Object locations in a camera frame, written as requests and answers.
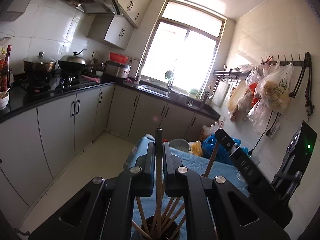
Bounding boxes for lower kitchen cabinets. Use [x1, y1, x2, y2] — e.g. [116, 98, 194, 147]
[1, 82, 220, 228]

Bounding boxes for wall hook rack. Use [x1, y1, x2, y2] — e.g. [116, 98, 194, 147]
[261, 55, 304, 67]

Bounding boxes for blue plastic bag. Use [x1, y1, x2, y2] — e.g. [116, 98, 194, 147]
[202, 133, 251, 169]

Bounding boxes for white colander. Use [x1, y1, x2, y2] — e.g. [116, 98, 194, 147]
[169, 139, 190, 153]

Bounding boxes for light wooden chopstick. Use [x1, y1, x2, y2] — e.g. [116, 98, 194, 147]
[203, 141, 220, 178]

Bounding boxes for black cylindrical utensil holder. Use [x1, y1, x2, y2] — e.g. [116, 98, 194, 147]
[139, 216, 181, 240]

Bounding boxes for yellow plastic bag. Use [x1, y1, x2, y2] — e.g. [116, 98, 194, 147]
[188, 140, 203, 157]

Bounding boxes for black wok with lid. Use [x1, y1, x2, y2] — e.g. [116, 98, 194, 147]
[58, 49, 87, 74]

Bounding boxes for dark wooden chopstick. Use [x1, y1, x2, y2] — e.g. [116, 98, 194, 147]
[155, 128, 163, 239]

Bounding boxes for pile of wooden chopsticks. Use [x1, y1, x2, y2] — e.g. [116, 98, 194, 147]
[131, 196, 187, 239]

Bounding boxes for red basin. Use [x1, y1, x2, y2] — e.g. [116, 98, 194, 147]
[109, 52, 128, 64]

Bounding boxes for steel pot with lid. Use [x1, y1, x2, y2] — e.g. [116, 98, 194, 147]
[23, 51, 57, 75]

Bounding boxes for black power cable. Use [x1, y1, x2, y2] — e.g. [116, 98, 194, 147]
[247, 109, 274, 156]

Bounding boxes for window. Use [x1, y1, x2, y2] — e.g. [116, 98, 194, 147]
[141, 0, 226, 99]

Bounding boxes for blue table cloth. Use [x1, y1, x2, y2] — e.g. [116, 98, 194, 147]
[124, 137, 249, 239]

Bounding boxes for kitchen faucet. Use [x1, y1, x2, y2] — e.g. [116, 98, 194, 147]
[164, 70, 174, 96]

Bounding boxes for black folding bracket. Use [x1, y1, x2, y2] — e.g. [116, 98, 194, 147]
[288, 51, 315, 122]

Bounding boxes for white bowl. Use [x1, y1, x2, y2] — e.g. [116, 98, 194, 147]
[0, 92, 9, 110]

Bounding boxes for silver rice cooker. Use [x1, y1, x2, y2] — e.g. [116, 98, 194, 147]
[104, 61, 131, 79]

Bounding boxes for hanging plastic bags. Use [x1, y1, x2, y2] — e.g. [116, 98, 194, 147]
[227, 62, 293, 135]

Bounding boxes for upper wall cabinet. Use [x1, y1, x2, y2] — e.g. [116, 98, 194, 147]
[87, 0, 152, 50]

